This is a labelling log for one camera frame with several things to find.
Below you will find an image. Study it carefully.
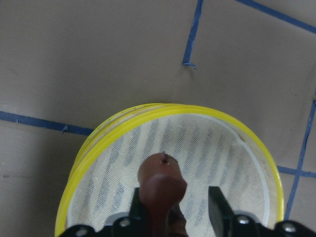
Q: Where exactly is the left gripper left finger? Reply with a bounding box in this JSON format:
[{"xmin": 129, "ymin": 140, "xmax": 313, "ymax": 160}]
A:
[{"xmin": 128, "ymin": 188, "xmax": 148, "ymax": 237}]

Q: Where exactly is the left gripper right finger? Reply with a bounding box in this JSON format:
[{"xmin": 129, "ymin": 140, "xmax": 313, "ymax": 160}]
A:
[{"xmin": 208, "ymin": 186, "xmax": 234, "ymax": 237}]

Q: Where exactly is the brown bun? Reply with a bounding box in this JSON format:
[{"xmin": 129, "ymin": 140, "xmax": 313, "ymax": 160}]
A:
[{"xmin": 138, "ymin": 153, "xmax": 188, "ymax": 237}]

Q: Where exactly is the yellow steamer basket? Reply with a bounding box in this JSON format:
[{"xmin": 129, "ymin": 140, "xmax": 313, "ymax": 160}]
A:
[
  {"xmin": 55, "ymin": 104, "xmax": 284, "ymax": 237},
  {"xmin": 74, "ymin": 103, "xmax": 178, "ymax": 173}
]

